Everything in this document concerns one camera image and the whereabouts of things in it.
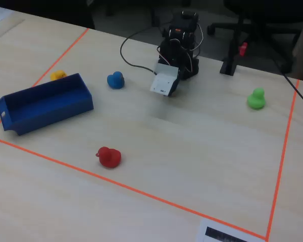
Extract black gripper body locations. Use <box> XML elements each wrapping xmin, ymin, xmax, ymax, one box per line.
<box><xmin>167</xmin><ymin>71</ymin><xmax>181</xmax><ymax>97</ymax></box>

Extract green rubber duck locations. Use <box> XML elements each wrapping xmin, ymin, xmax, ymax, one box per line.
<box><xmin>246</xmin><ymin>87</ymin><xmax>266</xmax><ymax>110</ymax></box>

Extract red rubber duck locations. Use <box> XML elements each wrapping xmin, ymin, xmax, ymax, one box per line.
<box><xmin>95</xmin><ymin>146</ymin><xmax>122</xmax><ymax>169</ymax></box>

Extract yellow rubber duck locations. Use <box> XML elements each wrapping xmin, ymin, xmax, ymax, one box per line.
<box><xmin>50</xmin><ymin>70</ymin><xmax>68</xmax><ymax>81</ymax></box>

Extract blue plastic box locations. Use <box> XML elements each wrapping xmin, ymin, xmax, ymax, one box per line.
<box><xmin>0</xmin><ymin>73</ymin><xmax>94</xmax><ymax>136</ymax></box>

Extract blue ball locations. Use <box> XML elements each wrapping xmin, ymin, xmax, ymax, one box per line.
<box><xmin>107</xmin><ymin>71</ymin><xmax>125</xmax><ymax>90</ymax></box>

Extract orange tape strip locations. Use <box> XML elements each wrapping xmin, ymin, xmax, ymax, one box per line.
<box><xmin>0</xmin><ymin>136</ymin><xmax>268</xmax><ymax>240</ymax></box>
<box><xmin>0</xmin><ymin>27</ymin><xmax>90</xmax><ymax>134</ymax></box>
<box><xmin>265</xmin><ymin>79</ymin><xmax>300</xmax><ymax>241</ymax></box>

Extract white paper with black strip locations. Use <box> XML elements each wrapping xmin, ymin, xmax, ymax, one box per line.
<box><xmin>195</xmin><ymin>218</ymin><xmax>266</xmax><ymax>242</ymax></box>

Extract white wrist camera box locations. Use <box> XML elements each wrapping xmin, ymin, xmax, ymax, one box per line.
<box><xmin>149</xmin><ymin>63</ymin><xmax>180</xmax><ymax>97</ymax></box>

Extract black camera cable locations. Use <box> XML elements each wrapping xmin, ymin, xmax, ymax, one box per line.
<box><xmin>120</xmin><ymin>25</ymin><xmax>158</xmax><ymax>75</ymax></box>

